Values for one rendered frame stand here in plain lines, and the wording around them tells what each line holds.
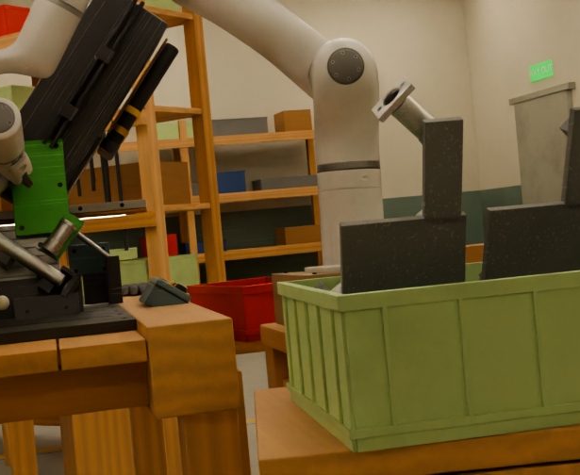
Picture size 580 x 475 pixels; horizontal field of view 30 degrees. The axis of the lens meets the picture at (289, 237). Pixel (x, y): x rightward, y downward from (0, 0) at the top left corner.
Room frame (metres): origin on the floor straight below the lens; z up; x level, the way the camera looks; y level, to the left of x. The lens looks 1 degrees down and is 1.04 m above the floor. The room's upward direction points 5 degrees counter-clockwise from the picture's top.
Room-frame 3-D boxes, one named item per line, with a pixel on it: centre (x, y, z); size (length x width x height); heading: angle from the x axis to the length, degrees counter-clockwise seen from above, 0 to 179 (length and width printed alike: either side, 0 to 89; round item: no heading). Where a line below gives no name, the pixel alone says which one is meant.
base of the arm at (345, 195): (2.06, -0.12, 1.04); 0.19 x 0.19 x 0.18
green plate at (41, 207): (2.37, 0.53, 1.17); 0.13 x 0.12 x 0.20; 12
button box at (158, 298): (2.31, 0.27, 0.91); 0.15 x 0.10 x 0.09; 12
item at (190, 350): (2.49, 0.33, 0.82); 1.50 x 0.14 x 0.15; 12
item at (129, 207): (2.53, 0.53, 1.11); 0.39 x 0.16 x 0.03; 102
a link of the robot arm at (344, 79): (2.03, -0.12, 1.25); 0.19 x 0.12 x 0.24; 0
